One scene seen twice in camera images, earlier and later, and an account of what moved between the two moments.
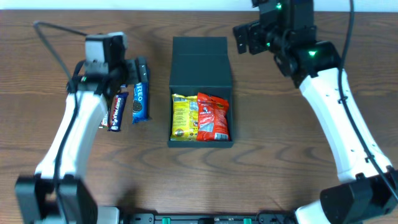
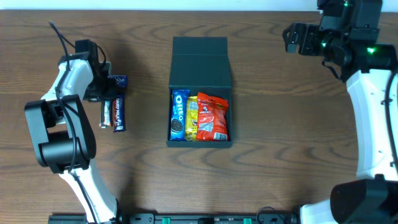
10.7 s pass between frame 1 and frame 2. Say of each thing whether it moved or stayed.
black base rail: stayed
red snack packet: stayed
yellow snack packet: stayed
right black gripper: moved
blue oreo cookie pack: moved
